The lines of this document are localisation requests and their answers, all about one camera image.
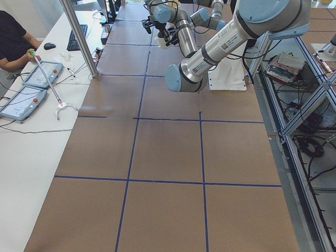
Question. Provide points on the white ribbed HOME mug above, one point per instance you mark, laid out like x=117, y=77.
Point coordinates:
x=161, y=43

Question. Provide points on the metal cup on desk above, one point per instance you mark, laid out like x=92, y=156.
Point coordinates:
x=107, y=28

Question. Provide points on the black computer mouse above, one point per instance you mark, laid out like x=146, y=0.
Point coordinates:
x=49, y=46

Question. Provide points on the stack of books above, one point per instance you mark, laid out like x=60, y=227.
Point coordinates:
x=285, y=67

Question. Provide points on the long grabber reach tool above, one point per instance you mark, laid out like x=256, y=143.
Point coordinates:
x=61, y=105

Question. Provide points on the brown paper table cover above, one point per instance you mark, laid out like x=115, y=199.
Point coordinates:
x=147, y=169

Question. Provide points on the seated person dark shirt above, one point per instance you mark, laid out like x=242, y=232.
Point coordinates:
x=16, y=44

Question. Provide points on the lower teach pendant tablet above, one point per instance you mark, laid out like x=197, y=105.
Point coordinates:
x=23, y=104

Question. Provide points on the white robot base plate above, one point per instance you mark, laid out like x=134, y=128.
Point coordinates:
x=227, y=75

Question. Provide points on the grey aluminium post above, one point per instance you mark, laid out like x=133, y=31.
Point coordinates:
x=75, y=26

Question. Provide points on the aluminium frame rack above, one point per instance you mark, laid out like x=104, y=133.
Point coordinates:
x=303, y=117

